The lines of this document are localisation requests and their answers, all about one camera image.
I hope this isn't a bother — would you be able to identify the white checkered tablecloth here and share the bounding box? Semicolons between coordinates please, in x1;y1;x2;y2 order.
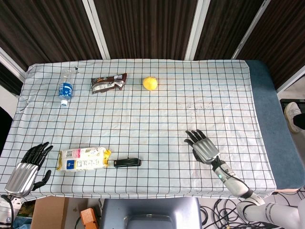
0;59;278;199

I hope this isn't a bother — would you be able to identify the yellow lemon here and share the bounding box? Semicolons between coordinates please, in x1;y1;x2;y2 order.
142;76;159;91

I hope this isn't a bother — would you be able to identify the black cable bundle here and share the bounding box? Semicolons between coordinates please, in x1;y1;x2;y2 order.
199;189;305;229

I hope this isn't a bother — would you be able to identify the white yellow snack bag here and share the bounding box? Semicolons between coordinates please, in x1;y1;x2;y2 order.
56;146;112;172

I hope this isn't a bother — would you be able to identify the black folding knife handle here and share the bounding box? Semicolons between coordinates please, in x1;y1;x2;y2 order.
113;157;142;168

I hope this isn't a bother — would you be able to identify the cardboard box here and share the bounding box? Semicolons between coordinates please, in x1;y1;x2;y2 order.
30;197;70;229

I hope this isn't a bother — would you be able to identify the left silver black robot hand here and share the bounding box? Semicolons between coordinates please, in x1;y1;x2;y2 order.
4;142;54;198

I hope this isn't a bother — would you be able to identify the orange box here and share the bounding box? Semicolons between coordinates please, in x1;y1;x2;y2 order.
80;208;100;229

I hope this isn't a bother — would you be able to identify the white sneaker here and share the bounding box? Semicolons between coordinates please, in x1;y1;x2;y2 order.
284;102;302;134

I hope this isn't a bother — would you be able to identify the brown snack wrapper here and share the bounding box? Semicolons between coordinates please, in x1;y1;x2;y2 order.
91;73;128;95

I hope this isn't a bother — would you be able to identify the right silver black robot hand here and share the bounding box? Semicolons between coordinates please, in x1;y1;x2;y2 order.
184;129;220;165

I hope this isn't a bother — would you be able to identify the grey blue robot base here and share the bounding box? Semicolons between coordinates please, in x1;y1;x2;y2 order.
99;197;203;229

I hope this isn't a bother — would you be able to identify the clear plastic bottle blue label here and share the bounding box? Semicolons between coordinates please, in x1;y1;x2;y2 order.
58;67;80;107

